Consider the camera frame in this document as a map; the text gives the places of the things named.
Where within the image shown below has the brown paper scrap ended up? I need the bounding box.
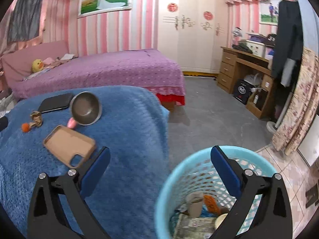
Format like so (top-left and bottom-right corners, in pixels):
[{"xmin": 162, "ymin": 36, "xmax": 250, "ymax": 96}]
[{"xmin": 29, "ymin": 111, "xmax": 43, "ymax": 128}]

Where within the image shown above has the printed paper trash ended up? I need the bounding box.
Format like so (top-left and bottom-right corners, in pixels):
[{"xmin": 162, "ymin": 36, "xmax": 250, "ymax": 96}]
[{"xmin": 172, "ymin": 214, "xmax": 216, "ymax": 239}]

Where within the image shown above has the orange mandarin fruit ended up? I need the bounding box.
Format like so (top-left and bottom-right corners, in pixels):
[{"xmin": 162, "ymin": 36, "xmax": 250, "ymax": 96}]
[{"xmin": 21, "ymin": 123, "xmax": 31, "ymax": 133}]

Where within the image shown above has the blue fleece blanket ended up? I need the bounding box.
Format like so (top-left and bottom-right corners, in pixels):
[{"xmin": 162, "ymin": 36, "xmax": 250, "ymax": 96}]
[{"xmin": 1, "ymin": 86, "xmax": 169, "ymax": 238}]

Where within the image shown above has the floral curtain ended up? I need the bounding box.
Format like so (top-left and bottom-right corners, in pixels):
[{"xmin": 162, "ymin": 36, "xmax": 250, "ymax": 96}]
[{"xmin": 271, "ymin": 48, "xmax": 318, "ymax": 156}]

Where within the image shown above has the small framed couple photo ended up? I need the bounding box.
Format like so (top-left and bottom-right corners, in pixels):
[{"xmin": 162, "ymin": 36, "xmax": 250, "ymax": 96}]
[{"xmin": 258, "ymin": 0, "xmax": 281, "ymax": 26}]

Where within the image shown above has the yellow duck plush toy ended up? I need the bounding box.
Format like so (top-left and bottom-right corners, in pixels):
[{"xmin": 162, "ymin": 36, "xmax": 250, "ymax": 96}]
[{"xmin": 31, "ymin": 59, "xmax": 45, "ymax": 73}]

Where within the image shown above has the light blue mesh wastebasket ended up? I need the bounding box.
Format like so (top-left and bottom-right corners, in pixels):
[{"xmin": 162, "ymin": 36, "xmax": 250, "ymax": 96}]
[{"xmin": 155, "ymin": 146, "xmax": 277, "ymax": 238}]

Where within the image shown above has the black box under desk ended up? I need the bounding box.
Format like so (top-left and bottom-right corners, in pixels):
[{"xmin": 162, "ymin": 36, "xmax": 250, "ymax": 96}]
[{"xmin": 233, "ymin": 79, "xmax": 254, "ymax": 105}]

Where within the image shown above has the tan phone case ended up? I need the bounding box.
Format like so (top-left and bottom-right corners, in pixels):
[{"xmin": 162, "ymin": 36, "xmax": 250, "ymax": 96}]
[{"xmin": 43, "ymin": 125, "xmax": 96, "ymax": 168}]

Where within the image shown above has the orange snack wrapper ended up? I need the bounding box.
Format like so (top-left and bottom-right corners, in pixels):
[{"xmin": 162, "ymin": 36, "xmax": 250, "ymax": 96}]
[{"xmin": 203, "ymin": 194, "xmax": 221, "ymax": 216}]

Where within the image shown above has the brown wooden desk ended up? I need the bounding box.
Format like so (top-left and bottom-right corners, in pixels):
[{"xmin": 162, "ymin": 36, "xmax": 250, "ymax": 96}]
[{"xmin": 217, "ymin": 47, "xmax": 276, "ymax": 119}]

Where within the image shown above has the purple dotted bedspread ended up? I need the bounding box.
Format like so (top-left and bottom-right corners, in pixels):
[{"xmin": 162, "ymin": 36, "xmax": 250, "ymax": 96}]
[{"xmin": 10, "ymin": 49, "xmax": 185, "ymax": 106}]

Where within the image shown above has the framed wedding photo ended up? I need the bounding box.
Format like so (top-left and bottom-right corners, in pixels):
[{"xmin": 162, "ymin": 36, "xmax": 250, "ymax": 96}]
[{"xmin": 78, "ymin": 0, "xmax": 132, "ymax": 18}]

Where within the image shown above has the pink metal mug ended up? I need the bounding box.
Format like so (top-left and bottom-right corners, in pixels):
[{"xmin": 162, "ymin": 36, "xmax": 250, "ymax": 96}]
[{"xmin": 67, "ymin": 91, "xmax": 102, "ymax": 129}]

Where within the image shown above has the grey window curtain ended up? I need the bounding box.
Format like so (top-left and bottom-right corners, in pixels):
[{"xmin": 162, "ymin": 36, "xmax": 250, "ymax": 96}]
[{"xmin": 7, "ymin": 0, "xmax": 43, "ymax": 43}]

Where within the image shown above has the brown paper cup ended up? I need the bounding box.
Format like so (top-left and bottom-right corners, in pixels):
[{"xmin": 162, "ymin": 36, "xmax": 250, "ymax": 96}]
[{"xmin": 185, "ymin": 190, "xmax": 204, "ymax": 218}]

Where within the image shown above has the black smartphone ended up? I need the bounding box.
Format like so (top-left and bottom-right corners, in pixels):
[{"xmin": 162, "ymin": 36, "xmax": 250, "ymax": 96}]
[{"xmin": 38, "ymin": 93, "xmax": 74, "ymax": 113}]

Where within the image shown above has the pink upholstered headboard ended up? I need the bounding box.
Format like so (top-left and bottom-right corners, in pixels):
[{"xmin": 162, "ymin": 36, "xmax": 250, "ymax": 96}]
[{"xmin": 1, "ymin": 40, "xmax": 69, "ymax": 88}]

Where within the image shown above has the dark hanging jacket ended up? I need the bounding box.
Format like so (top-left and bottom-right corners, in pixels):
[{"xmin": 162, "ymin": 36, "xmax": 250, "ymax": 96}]
[{"xmin": 271, "ymin": 0, "xmax": 303, "ymax": 87}]

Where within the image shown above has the white storage box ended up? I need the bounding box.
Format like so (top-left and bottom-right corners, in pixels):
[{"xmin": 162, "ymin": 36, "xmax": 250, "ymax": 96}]
[{"xmin": 245, "ymin": 40, "xmax": 266, "ymax": 58}]

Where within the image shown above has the cream white wardrobe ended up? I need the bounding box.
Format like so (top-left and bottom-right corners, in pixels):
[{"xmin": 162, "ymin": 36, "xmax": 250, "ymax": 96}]
[{"xmin": 157, "ymin": 0, "xmax": 229, "ymax": 75}]

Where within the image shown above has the white fan stand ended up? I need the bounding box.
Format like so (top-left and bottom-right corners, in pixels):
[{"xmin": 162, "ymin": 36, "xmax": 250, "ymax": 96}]
[{"xmin": 266, "ymin": 91, "xmax": 293, "ymax": 134}]

